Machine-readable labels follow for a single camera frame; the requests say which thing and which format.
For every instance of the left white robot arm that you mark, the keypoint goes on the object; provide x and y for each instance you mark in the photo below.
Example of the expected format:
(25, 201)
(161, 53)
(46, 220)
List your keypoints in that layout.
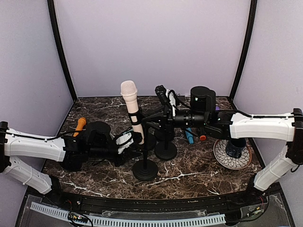
(70, 149)

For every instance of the black microphone stand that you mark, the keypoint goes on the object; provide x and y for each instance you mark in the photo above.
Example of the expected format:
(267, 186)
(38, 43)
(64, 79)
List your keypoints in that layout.
(165, 151)

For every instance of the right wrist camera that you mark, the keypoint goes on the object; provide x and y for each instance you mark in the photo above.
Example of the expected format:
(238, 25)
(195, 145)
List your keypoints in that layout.
(168, 98)

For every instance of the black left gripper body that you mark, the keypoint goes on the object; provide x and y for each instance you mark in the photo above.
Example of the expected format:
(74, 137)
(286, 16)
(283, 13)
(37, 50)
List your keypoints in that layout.
(122, 158)

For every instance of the left black frame post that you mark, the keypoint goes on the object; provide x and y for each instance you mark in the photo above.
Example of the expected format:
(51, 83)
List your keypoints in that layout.
(60, 50)

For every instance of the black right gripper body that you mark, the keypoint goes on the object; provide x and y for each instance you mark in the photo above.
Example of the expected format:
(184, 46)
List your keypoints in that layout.
(168, 117)

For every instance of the stand holding purple microphone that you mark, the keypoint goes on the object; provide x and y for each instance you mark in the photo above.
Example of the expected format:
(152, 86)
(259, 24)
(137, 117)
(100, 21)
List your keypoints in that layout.
(149, 142)

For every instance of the light blue toy microphone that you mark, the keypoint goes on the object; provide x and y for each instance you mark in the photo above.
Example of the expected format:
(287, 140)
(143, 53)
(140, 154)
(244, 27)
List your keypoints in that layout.
(189, 135)

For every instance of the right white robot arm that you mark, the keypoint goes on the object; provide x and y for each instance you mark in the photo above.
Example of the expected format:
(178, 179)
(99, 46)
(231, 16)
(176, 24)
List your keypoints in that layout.
(233, 125)

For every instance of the stand holding cream microphone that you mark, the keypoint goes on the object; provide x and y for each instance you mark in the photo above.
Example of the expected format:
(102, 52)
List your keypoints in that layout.
(145, 169)

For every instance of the patterned ceramic saucer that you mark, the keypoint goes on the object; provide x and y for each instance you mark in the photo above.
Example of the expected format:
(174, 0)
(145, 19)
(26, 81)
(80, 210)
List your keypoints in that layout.
(229, 162)

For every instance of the orange toy microphone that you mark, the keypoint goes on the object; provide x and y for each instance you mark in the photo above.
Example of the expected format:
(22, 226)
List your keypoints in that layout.
(81, 123)

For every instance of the dark blue ceramic cup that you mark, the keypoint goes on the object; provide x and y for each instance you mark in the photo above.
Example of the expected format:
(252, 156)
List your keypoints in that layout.
(235, 147)

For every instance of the white slotted cable duct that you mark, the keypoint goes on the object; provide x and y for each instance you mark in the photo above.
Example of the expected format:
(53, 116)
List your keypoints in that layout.
(119, 219)

